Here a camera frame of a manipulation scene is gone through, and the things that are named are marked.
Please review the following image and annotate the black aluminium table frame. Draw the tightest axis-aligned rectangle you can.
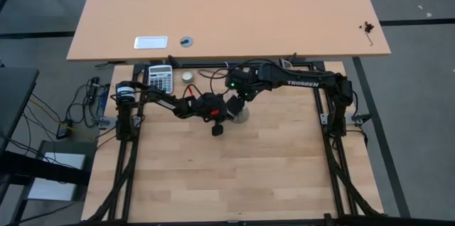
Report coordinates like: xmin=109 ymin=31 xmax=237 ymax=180
xmin=81 ymin=60 xmax=388 ymax=226

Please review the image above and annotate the black power brick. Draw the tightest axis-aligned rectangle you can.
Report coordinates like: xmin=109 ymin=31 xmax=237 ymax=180
xmin=55 ymin=119 xmax=74 ymax=140

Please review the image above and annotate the beige wooden desk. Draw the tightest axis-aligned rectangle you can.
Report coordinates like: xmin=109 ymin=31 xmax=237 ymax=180
xmin=66 ymin=0 xmax=392 ymax=63

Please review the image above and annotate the grey desk calculator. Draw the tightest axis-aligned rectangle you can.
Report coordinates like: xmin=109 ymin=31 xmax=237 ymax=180
xmin=147 ymin=64 xmax=174 ymax=95

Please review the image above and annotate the dark grey table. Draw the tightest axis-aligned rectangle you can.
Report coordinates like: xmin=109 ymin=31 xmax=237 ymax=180
xmin=0 ymin=68 xmax=40 ymax=152

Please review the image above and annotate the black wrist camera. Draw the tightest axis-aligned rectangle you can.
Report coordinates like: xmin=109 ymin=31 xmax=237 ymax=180
xmin=225 ymin=66 xmax=252 ymax=90
xmin=194 ymin=92 xmax=228 ymax=122

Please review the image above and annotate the black table beam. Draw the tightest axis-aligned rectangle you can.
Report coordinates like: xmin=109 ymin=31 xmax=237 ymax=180
xmin=0 ymin=150 xmax=90 ymax=186

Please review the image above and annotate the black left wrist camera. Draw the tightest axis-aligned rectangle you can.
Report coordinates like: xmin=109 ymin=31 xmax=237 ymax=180
xmin=194 ymin=92 xmax=228 ymax=122

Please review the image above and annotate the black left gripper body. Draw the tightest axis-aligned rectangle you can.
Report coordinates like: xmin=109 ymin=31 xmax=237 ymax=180
xmin=204 ymin=112 xmax=234 ymax=136

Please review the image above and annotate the grey cart white panel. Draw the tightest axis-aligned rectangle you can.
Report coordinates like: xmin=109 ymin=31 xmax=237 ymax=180
xmin=27 ymin=140 xmax=97 ymax=203

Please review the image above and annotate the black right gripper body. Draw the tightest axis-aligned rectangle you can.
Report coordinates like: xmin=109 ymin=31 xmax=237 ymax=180
xmin=227 ymin=90 xmax=259 ymax=115

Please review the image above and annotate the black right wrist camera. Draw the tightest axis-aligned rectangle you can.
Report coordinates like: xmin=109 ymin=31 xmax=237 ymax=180
xmin=225 ymin=66 xmax=252 ymax=90

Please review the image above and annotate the black right camera cable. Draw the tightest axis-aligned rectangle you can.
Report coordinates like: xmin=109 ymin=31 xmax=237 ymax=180
xmin=209 ymin=58 xmax=271 ymax=94

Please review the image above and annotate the black power strip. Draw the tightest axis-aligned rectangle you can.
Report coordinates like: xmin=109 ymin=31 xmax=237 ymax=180
xmin=87 ymin=75 xmax=109 ymax=113

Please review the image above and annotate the grey metal bracket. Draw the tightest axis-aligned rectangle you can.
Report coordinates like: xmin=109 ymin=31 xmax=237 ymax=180
xmin=346 ymin=112 xmax=373 ymax=126
xmin=91 ymin=116 xmax=117 ymax=130

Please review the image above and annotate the white rectangular desk plate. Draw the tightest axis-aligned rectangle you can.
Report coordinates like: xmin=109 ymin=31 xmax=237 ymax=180
xmin=134 ymin=36 xmax=168 ymax=50

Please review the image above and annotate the metal lamp socket base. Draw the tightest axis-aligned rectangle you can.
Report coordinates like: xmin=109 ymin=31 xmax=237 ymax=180
xmin=230 ymin=106 xmax=251 ymax=124

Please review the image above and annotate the yellow floor cable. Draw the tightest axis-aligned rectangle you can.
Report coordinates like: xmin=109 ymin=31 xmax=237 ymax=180
xmin=28 ymin=97 xmax=95 ymax=141

